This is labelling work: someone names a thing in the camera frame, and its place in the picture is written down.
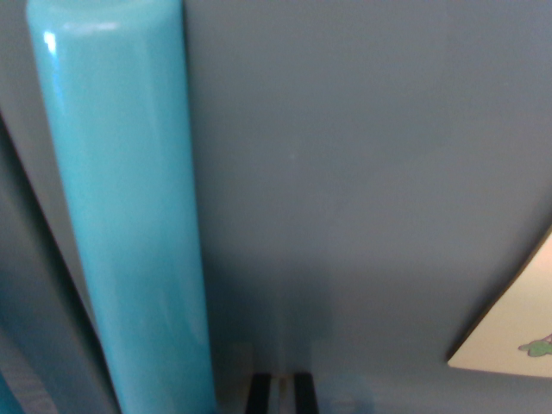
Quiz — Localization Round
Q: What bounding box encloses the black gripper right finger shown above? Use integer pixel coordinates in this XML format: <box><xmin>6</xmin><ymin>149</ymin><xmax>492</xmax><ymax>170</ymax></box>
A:
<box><xmin>282</xmin><ymin>373</ymin><xmax>320</xmax><ymax>414</ymax></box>

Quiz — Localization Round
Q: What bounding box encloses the grey toy refrigerator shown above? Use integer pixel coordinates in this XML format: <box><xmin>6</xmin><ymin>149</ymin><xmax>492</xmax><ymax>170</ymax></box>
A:
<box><xmin>0</xmin><ymin>0</ymin><xmax>552</xmax><ymax>414</ymax></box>

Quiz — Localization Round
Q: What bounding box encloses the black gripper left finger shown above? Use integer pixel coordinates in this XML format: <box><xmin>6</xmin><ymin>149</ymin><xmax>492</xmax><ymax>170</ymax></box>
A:
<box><xmin>245</xmin><ymin>373</ymin><xmax>284</xmax><ymax>414</ymax></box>

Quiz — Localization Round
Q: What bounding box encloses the short teal door handle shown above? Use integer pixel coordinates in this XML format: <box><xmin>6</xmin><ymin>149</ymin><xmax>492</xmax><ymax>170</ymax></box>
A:
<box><xmin>25</xmin><ymin>0</ymin><xmax>217</xmax><ymax>414</ymax></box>

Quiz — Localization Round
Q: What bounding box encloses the cream grocery list card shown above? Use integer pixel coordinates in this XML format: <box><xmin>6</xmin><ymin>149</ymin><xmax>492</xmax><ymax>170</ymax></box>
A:
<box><xmin>446</xmin><ymin>228</ymin><xmax>552</xmax><ymax>380</ymax></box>

